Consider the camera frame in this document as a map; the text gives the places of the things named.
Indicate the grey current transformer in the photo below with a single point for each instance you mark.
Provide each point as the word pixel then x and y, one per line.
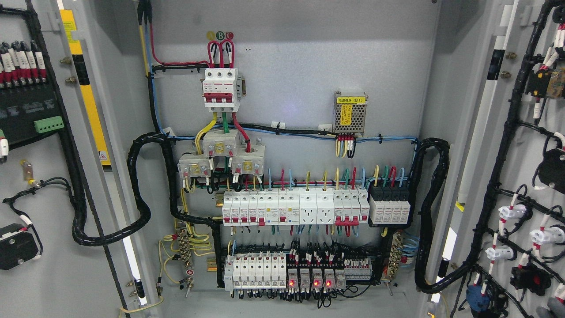
pixel 216 142
pixel 195 166
pixel 249 162

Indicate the white upper breaker row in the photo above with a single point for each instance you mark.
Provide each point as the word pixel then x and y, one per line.
pixel 313 206

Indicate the grey current transformer right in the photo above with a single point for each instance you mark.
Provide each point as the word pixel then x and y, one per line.
pixel 249 162

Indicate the grey cabinet door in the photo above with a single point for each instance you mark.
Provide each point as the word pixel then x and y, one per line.
pixel 68 280
pixel 490 173

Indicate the metal mesh power supply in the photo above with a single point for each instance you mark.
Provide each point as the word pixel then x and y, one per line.
pixel 349 112

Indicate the red white main breaker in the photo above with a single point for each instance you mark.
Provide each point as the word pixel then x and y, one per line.
pixel 220 90

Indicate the black white rotary switch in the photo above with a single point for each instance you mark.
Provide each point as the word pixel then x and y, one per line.
pixel 17 245

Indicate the grey current transformer middle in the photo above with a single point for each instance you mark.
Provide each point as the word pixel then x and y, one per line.
pixel 216 142

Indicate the brass left ground bar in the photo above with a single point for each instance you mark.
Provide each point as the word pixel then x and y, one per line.
pixel 184 247

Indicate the black digital power meter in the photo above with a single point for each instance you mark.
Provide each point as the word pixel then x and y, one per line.
pixel 20 107

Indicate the brass ground bar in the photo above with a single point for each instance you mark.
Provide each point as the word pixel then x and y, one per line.
pixel 395 255
pixel 184 247

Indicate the grey current transformer left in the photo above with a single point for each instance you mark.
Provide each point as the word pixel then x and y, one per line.
pixel 195 166

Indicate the black white surge protector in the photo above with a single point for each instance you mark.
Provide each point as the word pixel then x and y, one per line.
pixel 389 207

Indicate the brass right ground bar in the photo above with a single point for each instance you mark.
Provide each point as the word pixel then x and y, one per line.
pixel 395 255

